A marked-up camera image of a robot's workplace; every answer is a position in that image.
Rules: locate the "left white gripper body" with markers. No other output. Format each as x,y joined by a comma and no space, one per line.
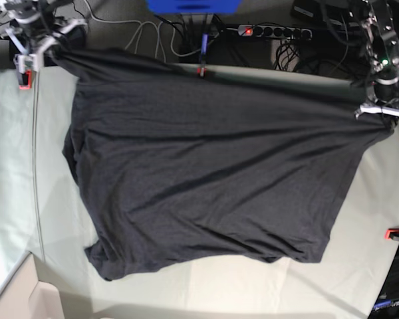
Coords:
390,108

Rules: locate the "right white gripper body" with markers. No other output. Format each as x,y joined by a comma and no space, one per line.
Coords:
40,35

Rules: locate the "dark grey t-shirt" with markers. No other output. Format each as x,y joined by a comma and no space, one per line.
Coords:
172,167

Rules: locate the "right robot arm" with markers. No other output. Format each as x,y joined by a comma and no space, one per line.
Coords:
31,10

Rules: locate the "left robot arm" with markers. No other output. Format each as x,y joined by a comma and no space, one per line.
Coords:
381,48

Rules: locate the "red clamp left corner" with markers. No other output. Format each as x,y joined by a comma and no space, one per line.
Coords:
24,80

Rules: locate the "blue plastic bin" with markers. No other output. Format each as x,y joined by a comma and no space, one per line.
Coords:
193,6

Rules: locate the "light green tablecloth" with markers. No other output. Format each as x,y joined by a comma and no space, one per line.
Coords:
41,213

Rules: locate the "red clamp table middle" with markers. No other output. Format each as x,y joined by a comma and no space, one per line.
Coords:
201,71

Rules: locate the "black power strip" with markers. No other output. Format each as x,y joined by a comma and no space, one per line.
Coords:
274,32

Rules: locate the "beige cardboard box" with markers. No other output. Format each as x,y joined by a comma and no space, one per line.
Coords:
23,295

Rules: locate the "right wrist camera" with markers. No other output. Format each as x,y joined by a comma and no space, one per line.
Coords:
32,62

